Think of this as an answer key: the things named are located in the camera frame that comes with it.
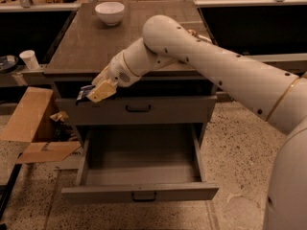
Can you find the brown cardboard box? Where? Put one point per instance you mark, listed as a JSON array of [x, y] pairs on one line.
[[31, 123]]

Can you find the grey drawer cabinet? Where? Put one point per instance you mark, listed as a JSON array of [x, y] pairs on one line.
[[89, 45]]

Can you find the dark round lid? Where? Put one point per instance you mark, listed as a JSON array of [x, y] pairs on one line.
[[8, 64]]

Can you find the white paper cup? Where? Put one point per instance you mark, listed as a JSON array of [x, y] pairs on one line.
[[29, 59]]

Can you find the open grey lower drawer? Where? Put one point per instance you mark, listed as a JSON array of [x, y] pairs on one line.
[[140, 163]]

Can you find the white ceramic bowl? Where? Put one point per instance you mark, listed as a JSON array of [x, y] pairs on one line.
[[111, 13]]

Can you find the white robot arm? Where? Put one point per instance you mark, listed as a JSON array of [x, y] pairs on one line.
[[274, 95]]

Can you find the blue rxbar blueberry wrapper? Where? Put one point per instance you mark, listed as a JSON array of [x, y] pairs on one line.
[[84, 91]]

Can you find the closed grey upper drawer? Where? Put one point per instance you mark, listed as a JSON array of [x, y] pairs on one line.
[[142, 110]]

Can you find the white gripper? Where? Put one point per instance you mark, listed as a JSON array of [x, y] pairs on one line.
[[117, 71]]

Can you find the black pole on floor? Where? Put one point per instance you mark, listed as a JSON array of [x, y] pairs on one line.
[[6, 190]]

